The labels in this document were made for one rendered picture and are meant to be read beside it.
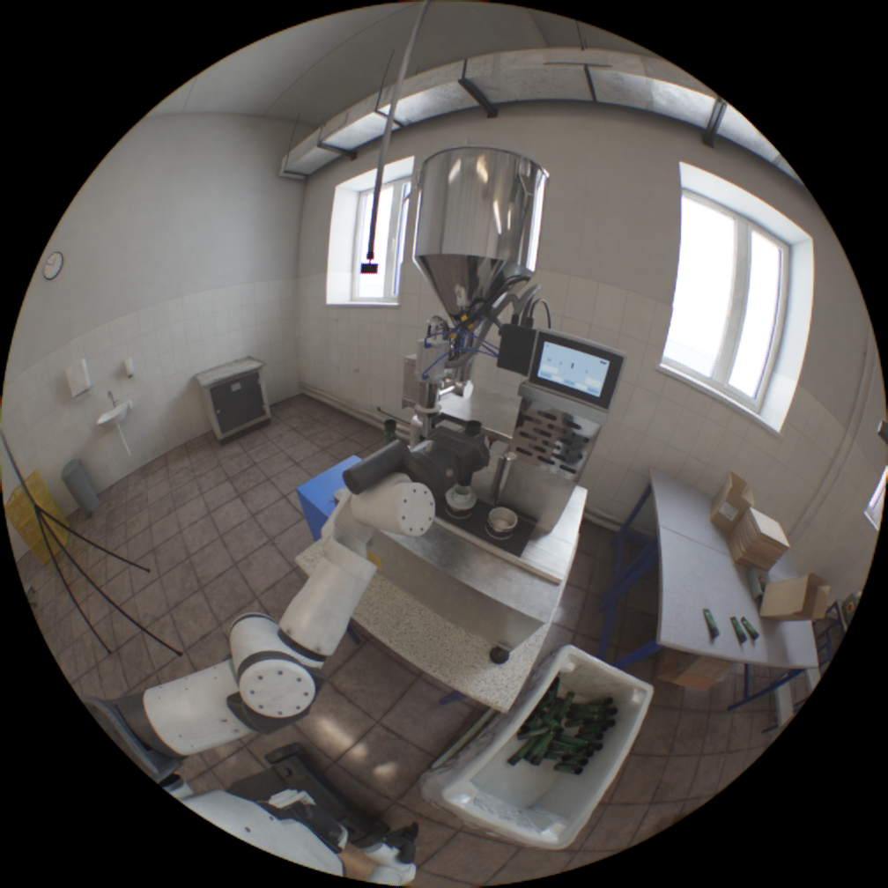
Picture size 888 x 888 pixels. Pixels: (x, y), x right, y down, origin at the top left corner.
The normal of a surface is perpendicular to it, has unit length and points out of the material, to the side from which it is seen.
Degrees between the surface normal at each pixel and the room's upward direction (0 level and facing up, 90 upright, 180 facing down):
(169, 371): 90
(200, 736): 56
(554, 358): 90
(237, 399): 91
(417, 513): 63
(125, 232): 90
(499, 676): 0
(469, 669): 0
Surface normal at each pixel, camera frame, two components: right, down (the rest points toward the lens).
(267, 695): 0.72, -0.16
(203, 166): 0.83, 0.36
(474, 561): 0.10, -0.85
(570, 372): -0.54, 0.40
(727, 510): -0.82, 0.23
